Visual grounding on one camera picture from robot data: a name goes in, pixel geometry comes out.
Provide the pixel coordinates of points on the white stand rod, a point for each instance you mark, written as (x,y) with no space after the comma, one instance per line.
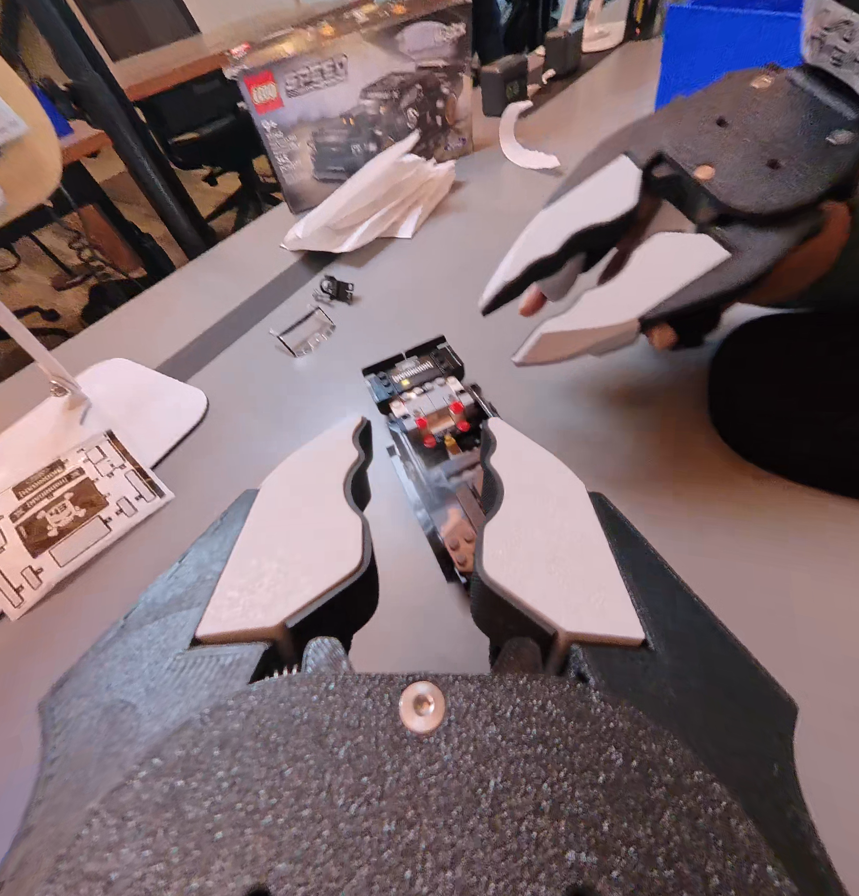
(38,350)

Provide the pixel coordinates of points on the black box-shaped device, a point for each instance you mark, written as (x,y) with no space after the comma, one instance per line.
(505,84)
(564,46)

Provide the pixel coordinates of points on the lego sticker sheet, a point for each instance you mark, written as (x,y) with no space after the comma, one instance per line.
(66,518)

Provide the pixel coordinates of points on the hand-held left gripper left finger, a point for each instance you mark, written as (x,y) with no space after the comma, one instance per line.
(290,553)

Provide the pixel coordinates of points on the small black lego assembly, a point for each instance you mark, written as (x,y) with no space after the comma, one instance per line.
(337,287)

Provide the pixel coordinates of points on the wooden stand board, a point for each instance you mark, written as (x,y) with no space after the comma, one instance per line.
(17,140)

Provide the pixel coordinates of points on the blue plastic bin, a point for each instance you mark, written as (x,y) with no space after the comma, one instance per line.
(724,49)

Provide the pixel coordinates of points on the lego car model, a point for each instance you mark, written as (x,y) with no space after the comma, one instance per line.
(437,420)

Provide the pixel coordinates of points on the lego set box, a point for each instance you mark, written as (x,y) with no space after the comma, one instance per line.
(353,119)

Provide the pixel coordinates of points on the torn white paper strip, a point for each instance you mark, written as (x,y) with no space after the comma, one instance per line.
(521,140)

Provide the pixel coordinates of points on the crumpled white paper bag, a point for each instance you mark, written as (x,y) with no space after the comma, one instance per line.
(374,203)

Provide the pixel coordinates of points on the black office chair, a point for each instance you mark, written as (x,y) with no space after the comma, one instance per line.
(213,140)

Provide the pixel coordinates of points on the clear lego windshield piece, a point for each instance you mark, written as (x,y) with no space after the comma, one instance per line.
(304,332)

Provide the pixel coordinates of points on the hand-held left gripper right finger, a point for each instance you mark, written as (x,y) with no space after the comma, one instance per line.
(556,553)

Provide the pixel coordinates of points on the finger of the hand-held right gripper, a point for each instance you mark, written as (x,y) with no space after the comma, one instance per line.
(570,224)
(640,301)

